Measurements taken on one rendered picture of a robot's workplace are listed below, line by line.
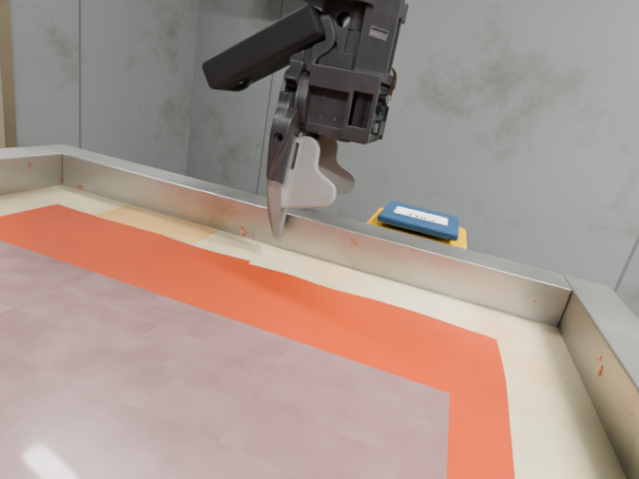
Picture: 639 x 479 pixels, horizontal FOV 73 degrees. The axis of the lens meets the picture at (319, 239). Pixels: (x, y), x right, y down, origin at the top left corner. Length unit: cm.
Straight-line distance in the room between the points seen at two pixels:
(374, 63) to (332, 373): 24
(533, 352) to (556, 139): 227
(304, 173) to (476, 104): 232
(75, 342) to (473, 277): 29
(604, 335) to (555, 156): 228
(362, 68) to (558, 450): 29
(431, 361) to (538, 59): 241
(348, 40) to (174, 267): 23
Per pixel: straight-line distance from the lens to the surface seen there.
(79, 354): 26
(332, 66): 38
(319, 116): 37
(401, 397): 25
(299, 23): 38
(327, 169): 43
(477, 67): 268
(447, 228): 55
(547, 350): 36
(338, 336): 29
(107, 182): 51
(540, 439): 27
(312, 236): 40
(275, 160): 36
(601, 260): 265
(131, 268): 35
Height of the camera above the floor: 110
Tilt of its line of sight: 19 degrees down
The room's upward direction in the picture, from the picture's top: 11 degrees clockwise
